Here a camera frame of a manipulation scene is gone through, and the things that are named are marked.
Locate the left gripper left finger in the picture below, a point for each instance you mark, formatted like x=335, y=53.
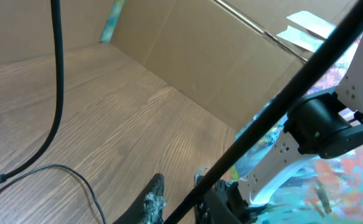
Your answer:
x=148, y=207

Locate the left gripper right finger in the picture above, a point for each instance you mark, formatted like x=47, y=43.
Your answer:
x=213, y=206

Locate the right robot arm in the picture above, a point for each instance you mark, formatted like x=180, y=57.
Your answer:
x=326, y=124

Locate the white tape strip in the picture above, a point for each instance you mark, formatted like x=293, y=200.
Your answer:
x=301, y=39
x=313, y=23

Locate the cardboard box wall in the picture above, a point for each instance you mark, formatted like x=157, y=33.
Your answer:
x=224, y=55

